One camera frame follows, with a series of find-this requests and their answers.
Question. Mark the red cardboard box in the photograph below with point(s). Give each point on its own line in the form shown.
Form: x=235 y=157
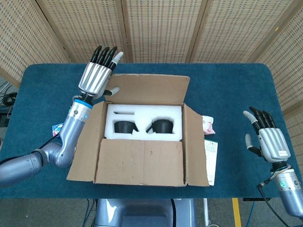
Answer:
x=142 y=163

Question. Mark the white green paper box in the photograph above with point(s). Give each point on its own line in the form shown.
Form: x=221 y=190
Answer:
x=211 y=160

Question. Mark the white pole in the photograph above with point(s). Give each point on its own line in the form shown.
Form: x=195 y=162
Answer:
x=206 y=210

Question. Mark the woven wooden folding screen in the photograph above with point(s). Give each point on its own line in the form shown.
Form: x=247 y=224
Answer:
x=161 y=30

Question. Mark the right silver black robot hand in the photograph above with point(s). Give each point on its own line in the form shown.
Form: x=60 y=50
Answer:
x=274 y=144

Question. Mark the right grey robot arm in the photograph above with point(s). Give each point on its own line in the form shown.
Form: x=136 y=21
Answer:
x=290 y=194

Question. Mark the blue cookie box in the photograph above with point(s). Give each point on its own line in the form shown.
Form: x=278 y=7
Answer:
x=56 y=129

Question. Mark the black rectangular bar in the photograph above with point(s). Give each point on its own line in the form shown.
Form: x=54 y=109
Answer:
x=255 y=199

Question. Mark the black tea pitcher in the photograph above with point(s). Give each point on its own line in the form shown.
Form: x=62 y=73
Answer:
x=124 y=127

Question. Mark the black teapot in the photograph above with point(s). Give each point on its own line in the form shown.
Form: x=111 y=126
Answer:
x=162 y=126

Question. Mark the white foam insert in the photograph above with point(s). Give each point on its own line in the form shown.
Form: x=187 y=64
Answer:
x=142 y=113

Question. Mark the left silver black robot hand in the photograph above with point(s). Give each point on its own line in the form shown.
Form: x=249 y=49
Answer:
x=94 y=76

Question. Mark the pink wet wipes pack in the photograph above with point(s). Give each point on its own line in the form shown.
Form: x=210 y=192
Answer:
x=208 y=125

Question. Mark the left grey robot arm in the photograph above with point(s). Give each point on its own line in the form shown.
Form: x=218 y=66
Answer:
x=68 y=134

